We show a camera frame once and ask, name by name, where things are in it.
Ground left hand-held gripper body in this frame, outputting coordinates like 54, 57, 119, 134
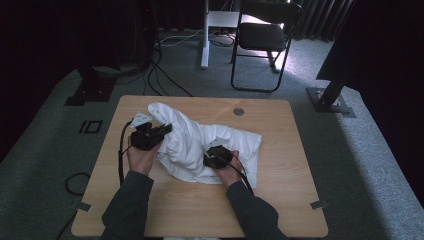
129, 111, 165, 152

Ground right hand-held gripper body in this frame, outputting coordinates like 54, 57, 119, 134
202, 136, 234, 170

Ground white pleated skirt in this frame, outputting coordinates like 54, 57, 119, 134
147, 101, 263, 191

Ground person's right hand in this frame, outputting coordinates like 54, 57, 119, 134
214, 149, 243, 187

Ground person's left hand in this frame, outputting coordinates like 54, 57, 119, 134
126, 135, 162, 177

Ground black stand base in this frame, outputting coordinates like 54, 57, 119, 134
64, 64, 118, 107

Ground grey tape piece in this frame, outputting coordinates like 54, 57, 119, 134
76, 200, 93, 213
309, 199, 330, 211

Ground white desk leg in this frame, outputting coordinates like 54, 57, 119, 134
200, 0, 242, 70

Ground black folding chair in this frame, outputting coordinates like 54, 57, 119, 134
230, 0, 304, 94

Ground dark curtain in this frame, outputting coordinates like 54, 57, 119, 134
292, 0, 355, 42

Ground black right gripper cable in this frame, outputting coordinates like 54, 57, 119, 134
215, 152, 255, 197

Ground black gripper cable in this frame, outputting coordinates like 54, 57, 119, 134
215, 152, 255, 197
117, 120, 135, 187

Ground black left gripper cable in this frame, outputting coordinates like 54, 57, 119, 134
117, 120, 135, 187

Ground black floor cables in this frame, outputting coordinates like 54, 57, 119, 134
142, 58, 195, 98

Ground white floor cable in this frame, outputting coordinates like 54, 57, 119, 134
157, 27, 205, 48

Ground black post on metal base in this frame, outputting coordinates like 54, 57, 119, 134
306, 73, 357, 119

